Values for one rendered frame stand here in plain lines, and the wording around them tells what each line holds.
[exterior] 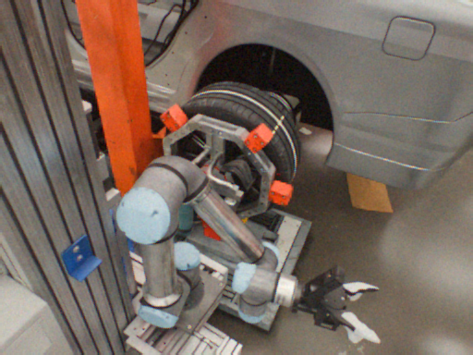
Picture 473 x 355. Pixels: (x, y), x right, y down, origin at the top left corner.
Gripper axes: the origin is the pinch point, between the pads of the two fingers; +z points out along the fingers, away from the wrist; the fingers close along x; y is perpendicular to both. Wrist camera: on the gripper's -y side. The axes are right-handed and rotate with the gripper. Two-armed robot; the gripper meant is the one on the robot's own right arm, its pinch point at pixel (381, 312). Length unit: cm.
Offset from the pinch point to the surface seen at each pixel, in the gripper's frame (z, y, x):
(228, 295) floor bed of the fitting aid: -51, 109, -76
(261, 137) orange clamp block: -45, 0, -70
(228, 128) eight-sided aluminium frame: -60, 3, -76
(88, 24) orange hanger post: -117, -31, -68
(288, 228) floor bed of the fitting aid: -27, 99, -135
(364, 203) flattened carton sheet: 23, 98, -185
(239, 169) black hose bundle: -50, 12, -62
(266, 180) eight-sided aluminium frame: -40, 21, -72
